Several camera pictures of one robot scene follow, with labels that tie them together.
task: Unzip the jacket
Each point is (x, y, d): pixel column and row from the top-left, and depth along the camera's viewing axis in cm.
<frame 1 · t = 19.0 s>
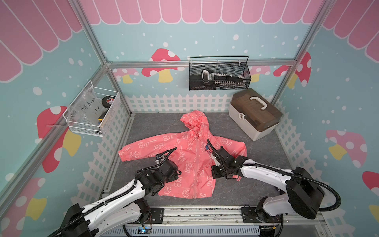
left hand: (170, 175, 81), fingers open
right hand: (211, 173, 85), fingers closed
pink hooded rain jacket: (193, 154, 99), on the table
beige toolbox with brown lid: (253, 114, 96), point 19 cm above the table
black tape roll: (107, 100, 82), point 34 cm above the table

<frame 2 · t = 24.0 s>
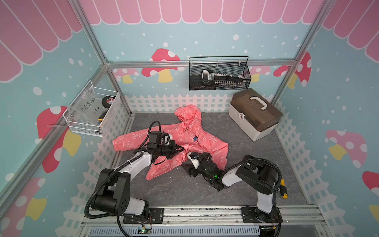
left hand: (184, 150, 84), fingers closed
right hand: (186, 161, 88), fingers open
pink hooded rain jacket: (188, 134, 105), point 4 cm above the table
yellow black screwdriver: (283, 189, 83), on the table
the other named things where they were.

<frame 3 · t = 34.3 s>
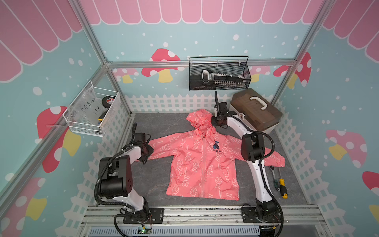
left hand: (150, 153, 96), fingers open
right hand: (214, 121, 109), fingers open
pink hooded rain jacket: (204, 163, 93), on the table
the other named things where they were.

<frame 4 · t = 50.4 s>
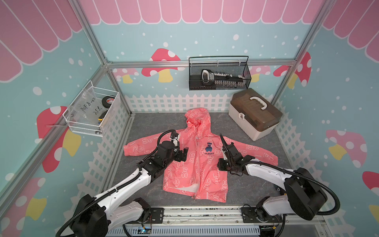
left hand: (180, 148, 82), fingers open
right hand: (217, 165, 89), fingers closed
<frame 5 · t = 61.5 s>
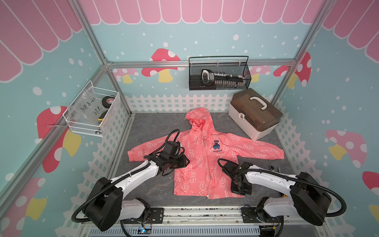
left hand: (187, 164, 84), fingers open
right hand: (236, 192, 82), fingers closed
